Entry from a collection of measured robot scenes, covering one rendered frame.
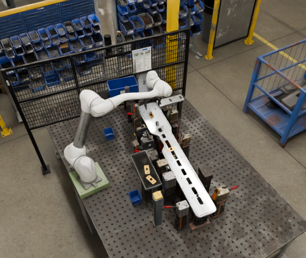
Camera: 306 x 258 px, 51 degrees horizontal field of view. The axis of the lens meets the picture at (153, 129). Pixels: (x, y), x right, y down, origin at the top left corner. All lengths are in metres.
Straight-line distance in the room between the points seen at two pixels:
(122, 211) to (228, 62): 3.63
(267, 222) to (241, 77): 3.02
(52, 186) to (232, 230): 2.21
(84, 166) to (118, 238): 0.68
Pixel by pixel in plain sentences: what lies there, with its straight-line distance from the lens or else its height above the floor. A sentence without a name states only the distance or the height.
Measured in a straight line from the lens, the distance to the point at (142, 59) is 3.50.
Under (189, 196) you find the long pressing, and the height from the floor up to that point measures 1.00.
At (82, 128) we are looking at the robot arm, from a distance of 2.92.
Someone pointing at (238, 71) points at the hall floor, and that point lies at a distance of 5.65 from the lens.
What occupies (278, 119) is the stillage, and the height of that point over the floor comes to 0.16.
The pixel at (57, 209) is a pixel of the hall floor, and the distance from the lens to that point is 3.95.
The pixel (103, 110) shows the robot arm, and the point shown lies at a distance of 2.67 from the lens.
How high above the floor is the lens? 3.31
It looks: 47 degrees down
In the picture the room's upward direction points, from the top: 1 degrees counter-clockwise
